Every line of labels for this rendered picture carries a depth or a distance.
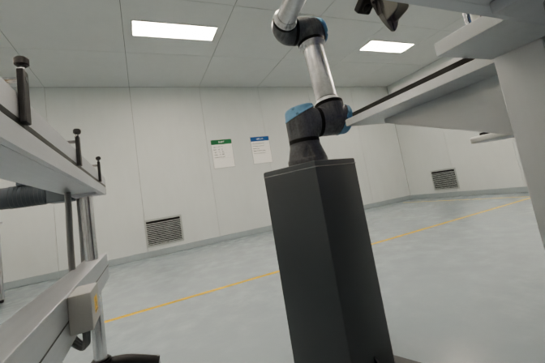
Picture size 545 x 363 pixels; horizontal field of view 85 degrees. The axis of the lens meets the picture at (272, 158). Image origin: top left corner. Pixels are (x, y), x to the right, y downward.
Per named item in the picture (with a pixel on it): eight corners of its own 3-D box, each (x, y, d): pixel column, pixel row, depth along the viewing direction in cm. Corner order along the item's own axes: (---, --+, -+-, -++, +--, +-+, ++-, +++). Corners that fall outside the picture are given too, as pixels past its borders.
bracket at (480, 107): (555, 133, 52) (535, 62, 53) (547, 134, 50) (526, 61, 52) (401, 163, 82) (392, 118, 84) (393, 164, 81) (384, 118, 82)
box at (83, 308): (94, 330, 71) (91, 291, 72) (69, 337, 69) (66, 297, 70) (100, 314, 82) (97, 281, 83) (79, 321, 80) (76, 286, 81)
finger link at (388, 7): (398, 19, 74) (390, -15, 75) (381, 32, 79) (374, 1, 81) (407, 20, 75) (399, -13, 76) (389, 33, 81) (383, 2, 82)
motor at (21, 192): (73, 199, 137) (70, 171, 138) (-7, 211, 125) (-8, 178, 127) (78, 201, 148) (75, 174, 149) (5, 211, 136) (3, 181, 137)
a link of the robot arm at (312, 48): (313, 142, 120) (284, 29, 133) (345, 138, 124) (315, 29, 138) (325, 130, 108) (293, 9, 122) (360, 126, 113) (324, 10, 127)
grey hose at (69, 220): (82, 328, 107) (70, 191, 113) (67, 333, 106) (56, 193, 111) (96, 301, 140) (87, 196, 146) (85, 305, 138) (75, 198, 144)
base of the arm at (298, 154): (281, 169, 112) (276, 144, 113) (306, 167, 123) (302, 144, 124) (311, 162, 101) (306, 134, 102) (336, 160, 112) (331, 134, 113)
